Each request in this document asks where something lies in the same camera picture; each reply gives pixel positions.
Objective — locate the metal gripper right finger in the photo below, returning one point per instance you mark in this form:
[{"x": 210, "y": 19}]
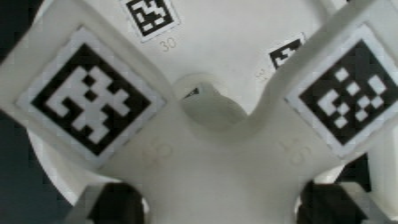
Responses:
[{"x": 338, "y": 204}]

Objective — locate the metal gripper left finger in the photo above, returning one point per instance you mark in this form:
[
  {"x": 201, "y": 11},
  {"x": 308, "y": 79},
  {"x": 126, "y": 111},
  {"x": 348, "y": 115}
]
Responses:
[{"x": 109, "y": 205}]

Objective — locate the white cross-shaped table base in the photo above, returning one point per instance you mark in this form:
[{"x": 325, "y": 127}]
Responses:
[{"x": 327, "y": 106}]

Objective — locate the white round table top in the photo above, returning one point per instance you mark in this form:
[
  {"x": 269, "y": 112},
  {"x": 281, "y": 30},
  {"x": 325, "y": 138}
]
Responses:
[{"x": 118, "y": 47}]

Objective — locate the white cylindrical table leg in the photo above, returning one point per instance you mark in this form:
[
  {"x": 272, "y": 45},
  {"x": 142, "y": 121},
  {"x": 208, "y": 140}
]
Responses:
[{"x": 212, "y": 109}]

